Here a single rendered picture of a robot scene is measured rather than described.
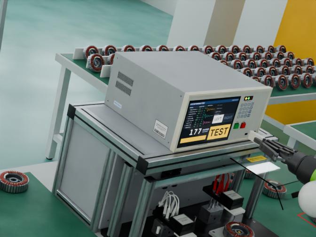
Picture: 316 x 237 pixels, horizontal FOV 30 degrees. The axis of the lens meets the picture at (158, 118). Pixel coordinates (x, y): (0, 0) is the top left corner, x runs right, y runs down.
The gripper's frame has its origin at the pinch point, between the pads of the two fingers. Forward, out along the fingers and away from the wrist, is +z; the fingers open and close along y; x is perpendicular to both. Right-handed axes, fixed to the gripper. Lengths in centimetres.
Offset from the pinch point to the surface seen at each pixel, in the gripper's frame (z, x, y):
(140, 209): 5.9, -23.6, -40.9
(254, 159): 3.7, -11.5, 8.6
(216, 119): 9.6, 3.9, -12.4
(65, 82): 189, -60, 57
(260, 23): 385, -71, 511
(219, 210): 8.9, -36.0, 5.4
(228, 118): 9.6, 3.7, -6.0
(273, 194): 15, -41, 50
